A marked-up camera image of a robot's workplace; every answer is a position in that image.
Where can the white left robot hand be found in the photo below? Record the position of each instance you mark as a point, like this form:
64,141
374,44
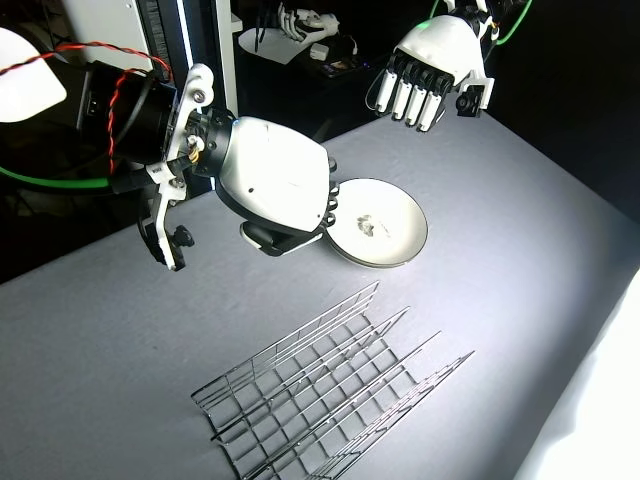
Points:
440,45

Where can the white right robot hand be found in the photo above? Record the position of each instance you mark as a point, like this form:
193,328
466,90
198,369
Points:
275,170

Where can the black device with blue light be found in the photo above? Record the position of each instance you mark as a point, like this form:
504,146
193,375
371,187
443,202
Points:
345,65

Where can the white charger block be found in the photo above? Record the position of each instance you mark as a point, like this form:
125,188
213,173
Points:
320,51

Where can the white paper sheet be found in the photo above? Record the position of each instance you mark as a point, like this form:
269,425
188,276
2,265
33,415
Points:
270,47

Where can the spare white robot hand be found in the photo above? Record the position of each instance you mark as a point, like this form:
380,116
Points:
305,25

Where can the white robot column with light strip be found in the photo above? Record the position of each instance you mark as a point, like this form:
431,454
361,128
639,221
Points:
115,30

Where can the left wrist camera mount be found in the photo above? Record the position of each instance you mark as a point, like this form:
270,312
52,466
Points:
467,100

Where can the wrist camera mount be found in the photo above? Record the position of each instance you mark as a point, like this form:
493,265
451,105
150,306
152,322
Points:
162,220
467,100

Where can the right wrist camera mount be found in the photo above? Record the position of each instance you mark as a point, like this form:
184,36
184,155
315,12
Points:
162,220

